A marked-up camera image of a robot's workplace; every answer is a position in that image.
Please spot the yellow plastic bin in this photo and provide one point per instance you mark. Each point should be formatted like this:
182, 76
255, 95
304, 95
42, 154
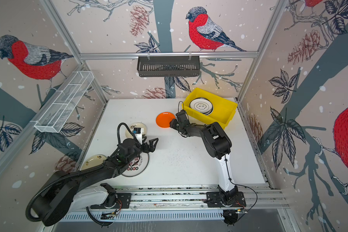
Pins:
223, 113

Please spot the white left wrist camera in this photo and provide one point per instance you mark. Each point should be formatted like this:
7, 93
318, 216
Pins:
138, 133

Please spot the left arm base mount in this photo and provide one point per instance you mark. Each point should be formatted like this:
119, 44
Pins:
113, 200

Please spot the orange plastic plate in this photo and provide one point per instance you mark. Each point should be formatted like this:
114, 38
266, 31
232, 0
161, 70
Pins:
164, 119

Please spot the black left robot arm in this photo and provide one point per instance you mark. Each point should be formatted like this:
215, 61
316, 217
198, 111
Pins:
53, 201

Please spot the black hanging wall basket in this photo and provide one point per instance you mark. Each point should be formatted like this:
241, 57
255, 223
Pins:
169, 66

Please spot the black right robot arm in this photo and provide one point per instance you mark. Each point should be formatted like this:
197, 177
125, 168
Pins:
217, 144

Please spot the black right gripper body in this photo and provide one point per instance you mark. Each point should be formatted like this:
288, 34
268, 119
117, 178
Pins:
175, 124

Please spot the white plate red characters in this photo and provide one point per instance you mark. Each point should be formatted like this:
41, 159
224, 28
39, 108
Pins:
137, 166

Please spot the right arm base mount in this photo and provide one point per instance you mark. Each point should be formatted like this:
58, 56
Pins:
230, 198

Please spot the cream yellow plate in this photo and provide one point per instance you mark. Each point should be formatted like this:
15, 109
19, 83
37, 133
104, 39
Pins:
93, 162

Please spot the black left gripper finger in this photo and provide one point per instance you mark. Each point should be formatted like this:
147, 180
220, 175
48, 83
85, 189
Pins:
149, 149
153, 143

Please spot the white plate green cloud outline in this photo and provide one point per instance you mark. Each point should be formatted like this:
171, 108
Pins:
202, 105

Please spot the cream small floral plate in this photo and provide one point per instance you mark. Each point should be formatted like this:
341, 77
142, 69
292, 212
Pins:
136, 125

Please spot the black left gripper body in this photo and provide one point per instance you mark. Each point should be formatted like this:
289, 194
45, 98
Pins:
143, 147

